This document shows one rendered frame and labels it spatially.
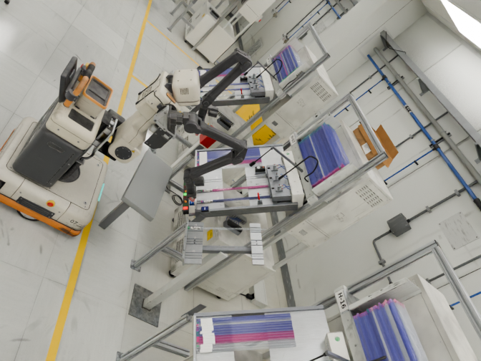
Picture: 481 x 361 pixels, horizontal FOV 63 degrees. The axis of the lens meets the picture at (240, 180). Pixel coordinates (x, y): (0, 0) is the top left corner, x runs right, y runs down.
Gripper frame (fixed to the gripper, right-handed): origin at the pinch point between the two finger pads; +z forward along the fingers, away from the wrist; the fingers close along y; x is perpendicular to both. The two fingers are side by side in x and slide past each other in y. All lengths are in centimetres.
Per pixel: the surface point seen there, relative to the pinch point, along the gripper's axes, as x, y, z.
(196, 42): 10, 459, 78
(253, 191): -43.4, 6.7, 2.9
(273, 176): -58, 15, -3
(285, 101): -88, 138, 10
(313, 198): -82, -13, -5
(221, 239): -16.9, -9.4, 33.5
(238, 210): -31.2, -10.2, 3.6
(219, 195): -18.6, 5.7, 2.4
